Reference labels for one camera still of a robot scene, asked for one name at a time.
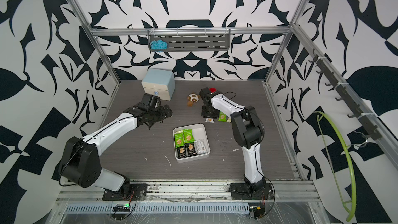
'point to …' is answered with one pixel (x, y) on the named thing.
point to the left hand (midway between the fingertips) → (164, 111)
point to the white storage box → (199, 133)
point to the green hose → (318, 117)
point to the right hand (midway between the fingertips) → (206, 113)
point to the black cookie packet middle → (189, 149)
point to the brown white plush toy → (193, 97)
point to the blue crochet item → (158, 45)
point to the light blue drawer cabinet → (159, 82)
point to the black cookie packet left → (181, 152)
